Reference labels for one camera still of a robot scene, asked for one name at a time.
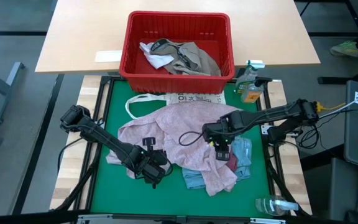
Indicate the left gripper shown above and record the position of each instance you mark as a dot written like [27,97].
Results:
[151,168]

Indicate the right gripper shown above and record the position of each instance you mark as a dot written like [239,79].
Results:
[217,132]

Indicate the maroon cloth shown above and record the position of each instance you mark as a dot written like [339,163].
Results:
[232,162]

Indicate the light blue towel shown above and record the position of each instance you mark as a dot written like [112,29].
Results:
[242,149]

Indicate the pink garment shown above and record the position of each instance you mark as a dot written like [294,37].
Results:
[179,124]

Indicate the white garment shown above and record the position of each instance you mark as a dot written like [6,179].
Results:
[157,59]

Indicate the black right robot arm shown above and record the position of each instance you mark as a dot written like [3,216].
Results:
[269,115]

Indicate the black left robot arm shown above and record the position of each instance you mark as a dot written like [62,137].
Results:
[104,140]

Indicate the red plastic laundry bin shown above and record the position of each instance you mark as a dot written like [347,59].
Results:
[179,84]

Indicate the green table mat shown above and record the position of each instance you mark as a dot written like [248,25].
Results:
[129,196]

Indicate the pump bottle with orange label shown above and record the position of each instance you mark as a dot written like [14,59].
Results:
[251,95]

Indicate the cream printed tote bag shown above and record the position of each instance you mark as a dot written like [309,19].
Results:
[185,98]

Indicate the clear plastic spray bottle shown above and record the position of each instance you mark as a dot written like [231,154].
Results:
[273,205]

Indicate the spray bottle with green label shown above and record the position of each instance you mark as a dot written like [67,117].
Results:
[244,81]

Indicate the tan garment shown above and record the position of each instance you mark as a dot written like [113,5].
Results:
[197,59]

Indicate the white paper label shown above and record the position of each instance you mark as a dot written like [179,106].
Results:
[108,56]

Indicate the light wooden table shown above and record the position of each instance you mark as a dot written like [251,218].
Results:
[82,31]

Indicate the grey metal table leg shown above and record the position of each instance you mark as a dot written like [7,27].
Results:
[6,93]

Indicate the person's green shoe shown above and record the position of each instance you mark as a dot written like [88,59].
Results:
[346,49]

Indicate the black aluminium table frame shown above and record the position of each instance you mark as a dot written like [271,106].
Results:
[151,217]

